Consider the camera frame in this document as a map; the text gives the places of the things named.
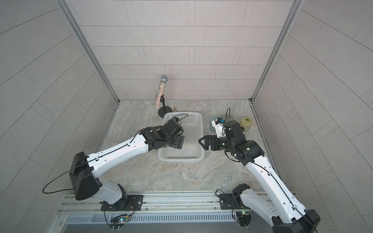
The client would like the blue tea canister front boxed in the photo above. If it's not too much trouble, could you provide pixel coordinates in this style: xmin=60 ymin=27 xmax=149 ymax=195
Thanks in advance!
xmin=209 ymin=116 xmax=220 ymax=132

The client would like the white plastic perforated basket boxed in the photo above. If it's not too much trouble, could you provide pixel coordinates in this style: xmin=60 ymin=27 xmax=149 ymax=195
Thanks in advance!
xmin=158 ymin=112 xmax=205 ymax=162

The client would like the dark green tea canister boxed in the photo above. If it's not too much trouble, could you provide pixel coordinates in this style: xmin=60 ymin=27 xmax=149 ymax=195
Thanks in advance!
xmin=224 ymin=115 xmax=235 ymax=122

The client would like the yellow tea canister back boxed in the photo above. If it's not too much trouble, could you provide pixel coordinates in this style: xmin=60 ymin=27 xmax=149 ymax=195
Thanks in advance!
xmin=240 ymin=116 xmax=253 ymax=132

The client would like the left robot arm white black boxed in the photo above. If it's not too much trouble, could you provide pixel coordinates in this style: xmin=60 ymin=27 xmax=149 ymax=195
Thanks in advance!
xmin=69 ymin=117 xmax=184 ymax=205

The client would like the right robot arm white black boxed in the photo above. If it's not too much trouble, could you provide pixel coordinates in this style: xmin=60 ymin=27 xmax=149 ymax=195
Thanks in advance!
xmin=199 ymin=117 xmax=321 ymax=233

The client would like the black microphone stand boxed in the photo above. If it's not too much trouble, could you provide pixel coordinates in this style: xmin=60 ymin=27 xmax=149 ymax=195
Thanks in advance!
xmin=158 ymin=95 xmax=173 ymax=118

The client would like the glitter microphone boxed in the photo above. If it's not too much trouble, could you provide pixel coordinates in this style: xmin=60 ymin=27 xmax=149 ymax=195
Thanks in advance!
xmin=155 ymin=75 xmax=168 ymax=108

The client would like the ventilation grille strip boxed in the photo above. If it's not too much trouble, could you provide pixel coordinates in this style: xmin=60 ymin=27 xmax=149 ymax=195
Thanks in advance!
xmin=65 ymin=212 xmax=235 ymax=224

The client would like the right circuit board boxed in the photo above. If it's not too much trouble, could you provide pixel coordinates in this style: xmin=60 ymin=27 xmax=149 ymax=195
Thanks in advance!
xmin=236 ymin=211 xmax=252 ymax=227

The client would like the circuit board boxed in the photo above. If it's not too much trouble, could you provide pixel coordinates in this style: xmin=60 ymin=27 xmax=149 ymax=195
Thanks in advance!
xmin=110 ymin=214 xmax=132 ymax=231
xmin=236 ymin=211 xmax=252 ymax=227

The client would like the left circuit board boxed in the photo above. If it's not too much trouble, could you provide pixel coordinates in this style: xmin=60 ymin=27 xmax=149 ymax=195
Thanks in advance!
xmin=110 ymin=214 xmax=132 ymax=231

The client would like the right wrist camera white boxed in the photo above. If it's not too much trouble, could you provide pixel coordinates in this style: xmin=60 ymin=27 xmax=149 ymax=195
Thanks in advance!
xmin=215 ymin=117 xmax=225 ymax=138

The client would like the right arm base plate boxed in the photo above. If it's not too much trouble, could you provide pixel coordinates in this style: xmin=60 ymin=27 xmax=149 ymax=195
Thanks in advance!
xmin=218 ymin=193 xmax=242 ymax=210

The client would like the aluminium mounting rail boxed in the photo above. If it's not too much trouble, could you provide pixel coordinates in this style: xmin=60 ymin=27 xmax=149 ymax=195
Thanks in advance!
xmin=61 ymin=190 xmax=301 ymax=216

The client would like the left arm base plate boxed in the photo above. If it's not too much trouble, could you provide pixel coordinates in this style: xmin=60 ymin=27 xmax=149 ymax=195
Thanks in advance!
xmin=100 ymin=195 xmax=144 ymax=212

